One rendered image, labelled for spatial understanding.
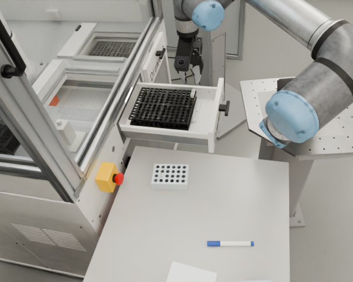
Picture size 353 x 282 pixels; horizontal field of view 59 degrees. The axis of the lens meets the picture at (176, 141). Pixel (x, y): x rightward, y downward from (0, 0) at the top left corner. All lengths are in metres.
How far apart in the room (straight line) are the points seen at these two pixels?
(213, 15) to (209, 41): 1.16
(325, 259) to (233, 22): 1.86
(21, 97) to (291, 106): 0.53
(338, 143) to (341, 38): 0.63
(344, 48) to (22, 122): 0.65
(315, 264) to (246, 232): 0.88
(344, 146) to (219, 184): 0.48
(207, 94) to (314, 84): 0.65
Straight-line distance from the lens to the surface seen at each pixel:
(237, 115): 2.34
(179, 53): 1.01
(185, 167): 1.11
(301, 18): 0.78
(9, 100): 0.67
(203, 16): 0.86
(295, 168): 1.50
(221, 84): 1.19
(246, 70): 2.81
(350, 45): 0.71
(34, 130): 0.74
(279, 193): 1.10
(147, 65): 1.33
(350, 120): 1.38
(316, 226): 1.95
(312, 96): 0.66
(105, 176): 0.99
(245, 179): 1.11
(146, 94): 1.23
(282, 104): 0.65
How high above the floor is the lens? 1.69
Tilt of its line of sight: 49 degrees down
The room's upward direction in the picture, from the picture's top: 9 degrees counter-clockwise
